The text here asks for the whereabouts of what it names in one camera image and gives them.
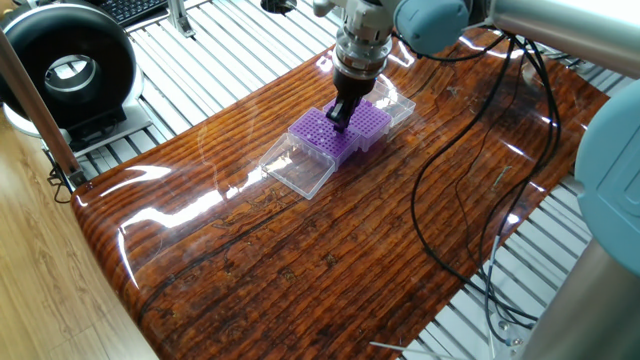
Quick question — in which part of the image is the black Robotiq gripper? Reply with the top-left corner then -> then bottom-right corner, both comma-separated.
325,70 -> 377,134

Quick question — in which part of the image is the purple pipette tip box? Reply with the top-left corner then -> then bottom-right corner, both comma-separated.
258,106 -> 362,201
322,74 -> 417,154

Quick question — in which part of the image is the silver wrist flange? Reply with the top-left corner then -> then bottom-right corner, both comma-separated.
330,27 -> 394,81

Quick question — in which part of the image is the wood grain table mat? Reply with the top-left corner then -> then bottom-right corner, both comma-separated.
69,27 -> 611,360

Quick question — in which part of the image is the black keyboard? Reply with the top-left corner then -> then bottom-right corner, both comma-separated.
97,0 -> 169,27

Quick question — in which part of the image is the white zip tie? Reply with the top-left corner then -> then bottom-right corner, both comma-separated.
368,340 -> 451,360

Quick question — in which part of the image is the white printed camera mount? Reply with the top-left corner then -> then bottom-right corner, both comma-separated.
312,0 -> 401,32

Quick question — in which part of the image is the black camera cable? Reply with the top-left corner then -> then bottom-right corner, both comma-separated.
392,30 -> 511,64

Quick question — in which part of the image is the thick black cable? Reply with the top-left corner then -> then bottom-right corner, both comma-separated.
409,34 -> 540,324

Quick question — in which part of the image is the thin black cable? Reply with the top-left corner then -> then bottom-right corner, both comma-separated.
452,52 -> 531,326

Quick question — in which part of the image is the aluminium bracket stand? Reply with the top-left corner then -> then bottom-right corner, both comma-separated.
166,0 -> 197,39

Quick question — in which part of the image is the white device base plate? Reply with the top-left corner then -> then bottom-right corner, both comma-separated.
2,97 -> 154,159

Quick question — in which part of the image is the cable with silver plug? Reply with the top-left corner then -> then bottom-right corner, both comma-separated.
477,39 -> 562,349

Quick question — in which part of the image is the thin black floor wire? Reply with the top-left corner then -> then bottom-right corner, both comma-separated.
45,149 -> 74,205

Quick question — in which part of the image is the brown frame post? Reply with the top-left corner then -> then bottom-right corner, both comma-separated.
0,29 -> 87,191

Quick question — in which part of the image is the black ring shaped device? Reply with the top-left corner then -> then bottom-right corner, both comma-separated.
0,2 -> 139,146

